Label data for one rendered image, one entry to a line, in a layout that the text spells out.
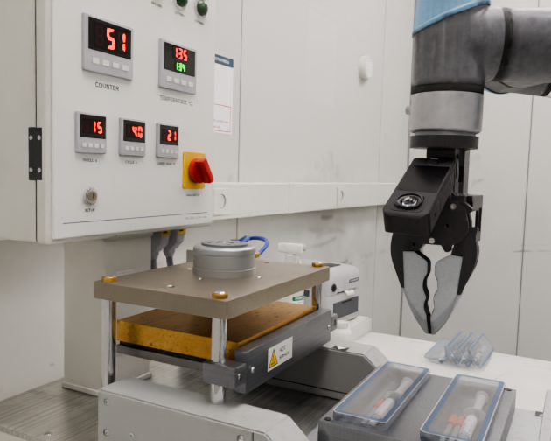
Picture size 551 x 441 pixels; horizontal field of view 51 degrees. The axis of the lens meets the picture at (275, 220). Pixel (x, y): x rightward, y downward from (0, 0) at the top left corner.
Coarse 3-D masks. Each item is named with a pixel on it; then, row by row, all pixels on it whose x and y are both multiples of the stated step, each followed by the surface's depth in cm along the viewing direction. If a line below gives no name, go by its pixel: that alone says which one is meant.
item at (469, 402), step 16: (464, 384) 66; (480, 384) 67; (496, 384) 67; (448, 400) 62; (464, 400) 62; (480, 400) 62; (496, 400) 62; (432, 416) 57; (448, 416) 57; (464, 416) 57; (480, 416) 57; (432, 432) 54; (448, 432) 54; (464, 432) 54; (480, 432) 54
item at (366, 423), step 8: (424, 376) 69; (360, 384) 65; (352, 392) 63; (416, 392) 66; (344, 400) 61; (408, 400) 62; (400, 408) 59; (336, 416) 58; (344, 416) 57; (352, 416) 57; (392, 416) 57; (360, 424) 56; (368, 424) 56; (376, 424) 56; (384, 424) 56
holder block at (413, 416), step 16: (432, 384) 69; (448, 384) 69; (416, 400) 64; (432, 400) 64; (512, 400) 64; (400, 416) 59; (416, 416) 59; (496, 416) 60; (512, 416) 65; (320, 432) 58; (336, 432) 57; (352, 432) 56; (368, 432) 55; (384, 432) 55; (400, 432) 55; (416, 432) 56; (496, 432) 56
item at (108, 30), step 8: (96, 24) 68; (104, 24) 70; (96, 32) 69; (104, 32) 70; (112, 32) 71; (120, 32) 72; (96, 40) 69; (104, 40) 70; (112, 40) 71; (120, 40) 72; (104, 48) 70; (112, 48) 71; (120, 48) 72
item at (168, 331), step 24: (144, 312) 73; (168, 312) 73; (264, 312) 75; (288, 312) 75; (120, 336) 69; (144, 336) 67; (168, 336) 66; (192, 336) 64; (240, 336) 64; (168, 360) 66; (192, 360) 64
